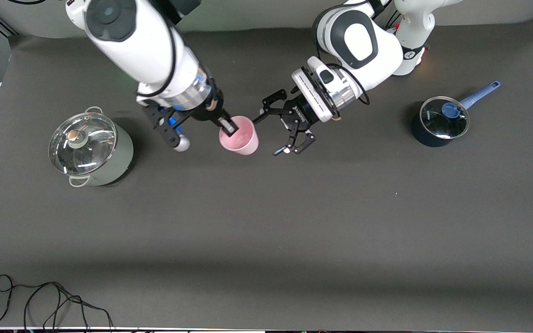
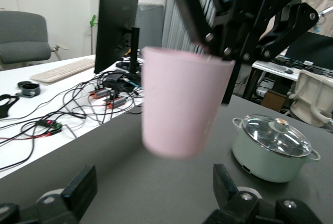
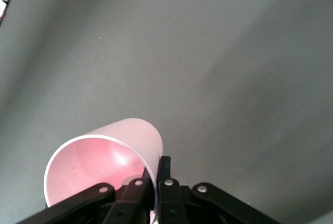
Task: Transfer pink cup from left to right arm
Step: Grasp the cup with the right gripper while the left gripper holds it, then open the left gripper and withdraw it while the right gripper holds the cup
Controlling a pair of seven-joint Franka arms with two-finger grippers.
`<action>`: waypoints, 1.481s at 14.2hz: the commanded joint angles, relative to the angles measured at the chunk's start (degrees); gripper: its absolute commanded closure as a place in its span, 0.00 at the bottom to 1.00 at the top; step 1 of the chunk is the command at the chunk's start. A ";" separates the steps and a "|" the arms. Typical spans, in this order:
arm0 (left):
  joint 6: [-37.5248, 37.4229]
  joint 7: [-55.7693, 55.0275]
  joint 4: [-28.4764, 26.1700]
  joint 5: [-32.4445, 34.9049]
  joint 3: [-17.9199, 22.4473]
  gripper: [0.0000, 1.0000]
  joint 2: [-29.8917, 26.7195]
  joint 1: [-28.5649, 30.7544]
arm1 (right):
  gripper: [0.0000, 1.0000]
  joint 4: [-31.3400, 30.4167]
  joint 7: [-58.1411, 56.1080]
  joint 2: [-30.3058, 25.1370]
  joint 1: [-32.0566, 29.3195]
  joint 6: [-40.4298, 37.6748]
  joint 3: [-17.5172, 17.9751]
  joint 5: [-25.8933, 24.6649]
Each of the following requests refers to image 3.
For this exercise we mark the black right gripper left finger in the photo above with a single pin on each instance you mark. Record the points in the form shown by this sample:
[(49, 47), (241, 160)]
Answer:
[(132, 195)]

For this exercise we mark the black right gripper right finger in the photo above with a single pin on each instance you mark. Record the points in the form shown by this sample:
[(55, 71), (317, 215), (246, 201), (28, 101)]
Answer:
[(169, 200)]

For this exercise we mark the pink plastic cup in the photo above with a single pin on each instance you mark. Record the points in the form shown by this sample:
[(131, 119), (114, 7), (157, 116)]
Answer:
[(99, 161)]

